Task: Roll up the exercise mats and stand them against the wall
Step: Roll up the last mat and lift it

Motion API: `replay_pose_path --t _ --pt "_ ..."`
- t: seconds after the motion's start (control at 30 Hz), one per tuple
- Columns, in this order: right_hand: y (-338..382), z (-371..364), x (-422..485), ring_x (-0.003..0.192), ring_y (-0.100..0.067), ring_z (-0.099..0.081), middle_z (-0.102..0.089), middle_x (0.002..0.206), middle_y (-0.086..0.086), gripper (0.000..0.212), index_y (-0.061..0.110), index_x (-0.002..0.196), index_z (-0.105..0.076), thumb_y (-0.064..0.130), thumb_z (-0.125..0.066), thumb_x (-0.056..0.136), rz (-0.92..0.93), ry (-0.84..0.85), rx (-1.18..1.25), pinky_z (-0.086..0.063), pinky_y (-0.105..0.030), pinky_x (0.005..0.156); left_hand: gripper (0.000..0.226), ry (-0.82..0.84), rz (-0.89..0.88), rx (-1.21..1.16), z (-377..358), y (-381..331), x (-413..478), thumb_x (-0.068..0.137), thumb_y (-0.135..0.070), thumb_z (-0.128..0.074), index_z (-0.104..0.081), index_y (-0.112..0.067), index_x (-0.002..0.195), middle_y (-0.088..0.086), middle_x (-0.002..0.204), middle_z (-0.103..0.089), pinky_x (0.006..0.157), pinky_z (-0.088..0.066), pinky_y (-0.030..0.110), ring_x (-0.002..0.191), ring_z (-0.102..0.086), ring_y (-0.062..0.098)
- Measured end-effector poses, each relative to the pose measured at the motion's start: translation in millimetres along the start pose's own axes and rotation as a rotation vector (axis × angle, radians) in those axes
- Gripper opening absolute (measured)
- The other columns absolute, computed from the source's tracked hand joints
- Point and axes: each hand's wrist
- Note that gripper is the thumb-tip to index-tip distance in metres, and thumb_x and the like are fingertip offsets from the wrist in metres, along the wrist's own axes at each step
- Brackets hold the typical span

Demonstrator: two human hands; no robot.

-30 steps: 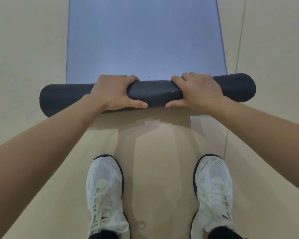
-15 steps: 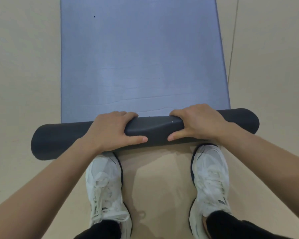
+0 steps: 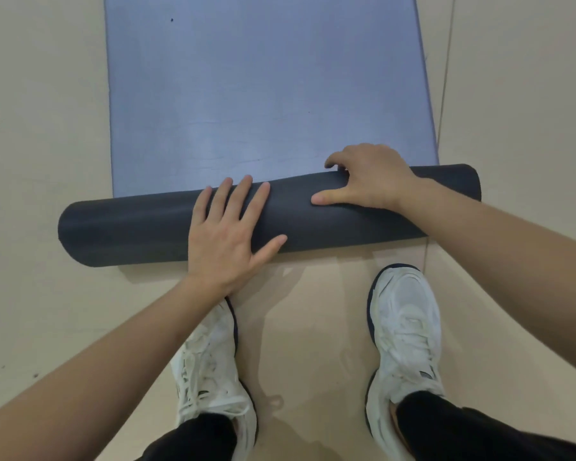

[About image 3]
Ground person's left white sneaker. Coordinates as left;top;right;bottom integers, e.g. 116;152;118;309
169;296;259;461

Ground black trousers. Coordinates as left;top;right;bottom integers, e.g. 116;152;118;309
136;391;576;461

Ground person's left hand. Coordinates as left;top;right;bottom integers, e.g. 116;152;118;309
187;175;289;296

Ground person's right hand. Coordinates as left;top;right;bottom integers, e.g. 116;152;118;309
310;142;421;213

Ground person's white sneaker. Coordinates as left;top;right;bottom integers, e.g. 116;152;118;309
364;263;446;461
169;296;259;461

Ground grey yoga mat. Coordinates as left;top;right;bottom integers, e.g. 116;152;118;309
57;0;483;268

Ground person's right forearm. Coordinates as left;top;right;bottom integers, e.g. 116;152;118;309
398;177;576;382

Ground person's right white sneaker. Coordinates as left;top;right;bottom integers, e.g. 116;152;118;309
364;263;446;461

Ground person's left forearm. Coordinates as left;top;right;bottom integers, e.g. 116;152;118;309
0;275;231;461

